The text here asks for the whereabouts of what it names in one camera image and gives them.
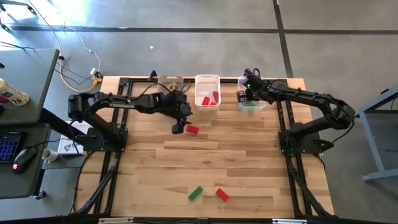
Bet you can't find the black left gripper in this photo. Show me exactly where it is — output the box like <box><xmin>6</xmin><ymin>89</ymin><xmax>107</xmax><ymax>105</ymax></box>
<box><xmin>162</xmin><ymin>91</ymin><xmax>193</xmax><ymax>135</ymax></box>

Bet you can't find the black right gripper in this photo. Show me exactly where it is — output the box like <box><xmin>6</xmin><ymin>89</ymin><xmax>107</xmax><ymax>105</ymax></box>
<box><xmin>236</xmin><ymin>72</ymin><xmax>272</xmax><ymax>104</ymax></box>

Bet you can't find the long green block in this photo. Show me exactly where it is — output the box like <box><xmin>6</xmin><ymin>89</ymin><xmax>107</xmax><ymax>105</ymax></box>
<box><xmin>188</xmin><ymin>185</ymin><xmax>204</xmax><ymax>202</ymax></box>

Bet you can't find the clear plastic bin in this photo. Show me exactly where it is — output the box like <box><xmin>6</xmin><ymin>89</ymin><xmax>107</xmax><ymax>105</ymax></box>
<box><xmin>238</xmin><ymin>75</ymin><xmax>267</xmax><ymax>113</ymax></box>

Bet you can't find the white plastic bin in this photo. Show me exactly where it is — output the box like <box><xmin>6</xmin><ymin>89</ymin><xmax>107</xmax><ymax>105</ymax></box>
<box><xmin>194</xmin><ymin>73</ymin><xmax>221</xmax><ymax>111</ymax></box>

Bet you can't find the grey plastic bin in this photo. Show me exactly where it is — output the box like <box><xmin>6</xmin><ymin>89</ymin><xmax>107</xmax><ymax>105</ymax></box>
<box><xmin>157</xmin><ymin>74</ymin><xmax>185</xmax><ymax>97</ymax></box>

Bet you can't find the white printed paper sheet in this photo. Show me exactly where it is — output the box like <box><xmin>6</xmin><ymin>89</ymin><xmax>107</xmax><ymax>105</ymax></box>
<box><xmin>57</xmin><ymin>120</ymin><xmax>91</xmax><ymax>156</ymax></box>

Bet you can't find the black desk leg bar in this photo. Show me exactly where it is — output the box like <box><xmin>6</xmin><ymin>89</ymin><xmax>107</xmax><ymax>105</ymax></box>
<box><xmin>39</xmin><ymin>107</ymin><xmax>78</xmax><ymax>139</ymax></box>

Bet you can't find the white cup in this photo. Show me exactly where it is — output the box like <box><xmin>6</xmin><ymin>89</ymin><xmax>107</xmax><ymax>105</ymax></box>
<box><xmin>41</xmin><ymin>148</ymin><xmax>59</xmax><ymax>164</ymax></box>

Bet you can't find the black computer mouse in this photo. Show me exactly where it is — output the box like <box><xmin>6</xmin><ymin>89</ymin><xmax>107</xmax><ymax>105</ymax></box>
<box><xmin>11</xmin><ymin>146</ymin><xmax>39</xmax><ymax>174</ymax></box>

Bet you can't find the grey side desk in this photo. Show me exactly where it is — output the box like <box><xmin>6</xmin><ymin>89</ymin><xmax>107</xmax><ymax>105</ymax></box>
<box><xmin>0</xmin><ymin>48</ymin><xmax>60</xmax><ymax>126</ymax></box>

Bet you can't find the white labelled bottle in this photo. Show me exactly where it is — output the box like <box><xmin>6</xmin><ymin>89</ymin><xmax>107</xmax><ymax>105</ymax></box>
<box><xmin>0</xmin><ymin>78</ymin><xmax>30</xmax><ymax>107</ymax></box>

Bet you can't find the dark grey keyboard desk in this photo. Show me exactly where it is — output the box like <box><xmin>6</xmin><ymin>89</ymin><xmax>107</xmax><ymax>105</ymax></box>
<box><xmin>0</xmin><ymin>123</ymin><xmax>50</xmax><ymax>200</ymax></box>

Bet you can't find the backlit black keyboard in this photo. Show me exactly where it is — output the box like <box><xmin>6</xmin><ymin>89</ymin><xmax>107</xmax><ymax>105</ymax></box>
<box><xmin>0</xmin><ymin>131</ymin><xmax>22</xmax><ymax>165</ymax></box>

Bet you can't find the black aluminium table frame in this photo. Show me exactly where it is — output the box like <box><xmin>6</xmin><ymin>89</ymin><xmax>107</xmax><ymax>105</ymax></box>
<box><xmin>70</xmin><ymin>76</ymin><xmax>336</xmax><ymax>218</ymax></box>

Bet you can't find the yellow floor cable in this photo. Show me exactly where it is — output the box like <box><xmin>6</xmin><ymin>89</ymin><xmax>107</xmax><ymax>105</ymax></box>
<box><xmin>27</xmin><ymin>0</ymin><xmax>103</xmax><ymax>93</ymax></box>

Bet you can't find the silver metal bracket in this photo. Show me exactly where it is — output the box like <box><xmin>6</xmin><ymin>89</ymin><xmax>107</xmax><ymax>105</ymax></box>
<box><xmin>272</xmin><ymin>218</ymin><xmax>308</xmax><ymax>224</ymax></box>
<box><xmin>98</xmin><ymin>217</ymin><xmax>134</xmax><ymax>224</ymax></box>

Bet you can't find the black power cable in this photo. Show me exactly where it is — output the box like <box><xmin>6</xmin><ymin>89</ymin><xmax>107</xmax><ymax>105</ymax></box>
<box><xmin>70</xmin><ymin>151</ymin><xmax>94</xmax><ymax>215</ymax></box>

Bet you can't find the white floor cable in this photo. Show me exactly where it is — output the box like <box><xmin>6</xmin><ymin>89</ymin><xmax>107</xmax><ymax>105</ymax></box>
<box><xmin>62</xmin><ymin>24</ymin><xmax>102</xmax><ymax>75</ymax></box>

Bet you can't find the grey metal table frame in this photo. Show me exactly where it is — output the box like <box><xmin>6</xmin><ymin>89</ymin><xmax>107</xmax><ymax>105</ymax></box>
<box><xmin>343</xmin><ymin>88</ymin><xmax>398</xmax><ymax>183</ymax></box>

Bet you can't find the black floor cable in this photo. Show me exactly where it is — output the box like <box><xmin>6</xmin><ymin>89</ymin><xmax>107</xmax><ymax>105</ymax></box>
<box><xmin>0</xmin><ymin>40</ymin><xmax>35</xmax><ymax>52</ymax></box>

